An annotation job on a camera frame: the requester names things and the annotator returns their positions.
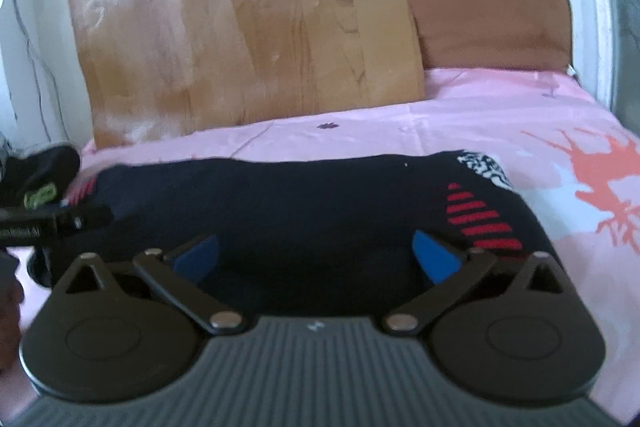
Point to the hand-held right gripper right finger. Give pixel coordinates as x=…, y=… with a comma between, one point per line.
x=432, y=257

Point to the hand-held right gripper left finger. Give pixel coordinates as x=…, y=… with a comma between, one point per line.
x=197, y=257

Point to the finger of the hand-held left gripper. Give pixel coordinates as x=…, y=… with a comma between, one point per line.
x=85, y=218

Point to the navy patterned knit garment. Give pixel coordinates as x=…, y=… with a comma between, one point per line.
x=310, y=212

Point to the green ribbed cloth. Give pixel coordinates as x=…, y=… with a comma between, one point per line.
x=40, y=197

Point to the black folded garment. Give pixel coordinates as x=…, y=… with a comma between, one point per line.
x=50, y=169

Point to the pink printed bedsheet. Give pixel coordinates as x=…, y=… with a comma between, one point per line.
x=500, y=127

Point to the wood pattern board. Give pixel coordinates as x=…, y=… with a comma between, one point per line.
x=240, y=22

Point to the brown cushion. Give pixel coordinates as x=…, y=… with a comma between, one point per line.
x=490, y=22

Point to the white window frame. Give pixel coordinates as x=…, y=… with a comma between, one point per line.
x=592, y=7

